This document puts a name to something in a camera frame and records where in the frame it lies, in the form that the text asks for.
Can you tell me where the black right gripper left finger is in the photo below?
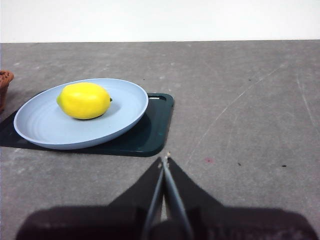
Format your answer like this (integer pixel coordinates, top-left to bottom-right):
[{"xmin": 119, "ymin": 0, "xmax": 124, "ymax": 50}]
[{"xmin": 16, "ymin": 156, "xmax": 165, "ymax": 240}]

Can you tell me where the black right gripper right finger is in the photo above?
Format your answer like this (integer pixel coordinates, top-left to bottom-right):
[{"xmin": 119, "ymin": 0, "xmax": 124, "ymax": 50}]
[{"xmin": 164, "ymin": 156, "xmax": 318, "ymax": 240}]

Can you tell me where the blue round plate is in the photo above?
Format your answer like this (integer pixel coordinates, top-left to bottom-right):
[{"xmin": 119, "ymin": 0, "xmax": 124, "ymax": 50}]
[{"xmin": 13, "ymin": 78, "xmax": 150, "ymax": 151}]

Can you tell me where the yellow lemon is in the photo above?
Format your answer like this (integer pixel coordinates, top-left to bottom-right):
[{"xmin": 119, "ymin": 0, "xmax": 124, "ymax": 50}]
[{"xmin": 56, "ymin": 82, "xmax": 113, "ymax": 120}]

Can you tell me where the brown wicker basket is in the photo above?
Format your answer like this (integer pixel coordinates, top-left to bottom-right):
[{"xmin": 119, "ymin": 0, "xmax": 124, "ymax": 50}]
[{"xmin": 0, "ymin": 70, "xmax": 15, "ymax": 113}]

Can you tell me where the dark cutting board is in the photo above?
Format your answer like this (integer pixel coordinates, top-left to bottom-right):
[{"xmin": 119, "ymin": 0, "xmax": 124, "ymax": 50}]
[{"xmin": 0, "ymin": 92, "xmax": 175, "ymax": 158}]

